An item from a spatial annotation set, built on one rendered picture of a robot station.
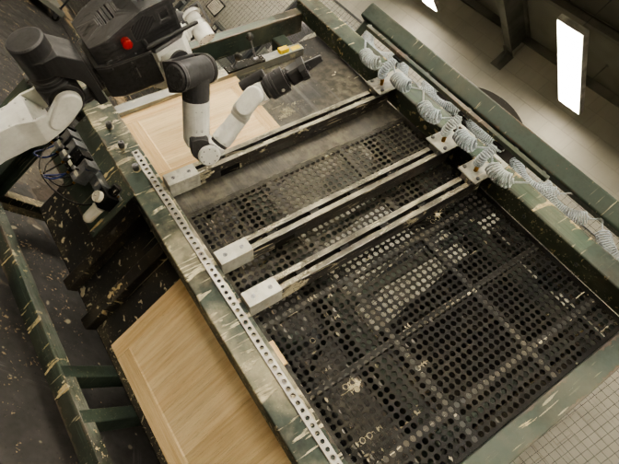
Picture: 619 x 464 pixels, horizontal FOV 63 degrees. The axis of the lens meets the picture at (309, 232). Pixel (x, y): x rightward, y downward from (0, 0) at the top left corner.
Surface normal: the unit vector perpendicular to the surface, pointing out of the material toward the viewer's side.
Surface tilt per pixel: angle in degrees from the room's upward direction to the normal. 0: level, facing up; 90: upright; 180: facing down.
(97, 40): 82
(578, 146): 90
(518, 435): 56
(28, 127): 111
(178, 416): 90
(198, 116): 90
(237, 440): 90
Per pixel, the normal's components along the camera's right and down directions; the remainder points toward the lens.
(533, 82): -0.44, -0.26
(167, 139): 0.07, -0.57
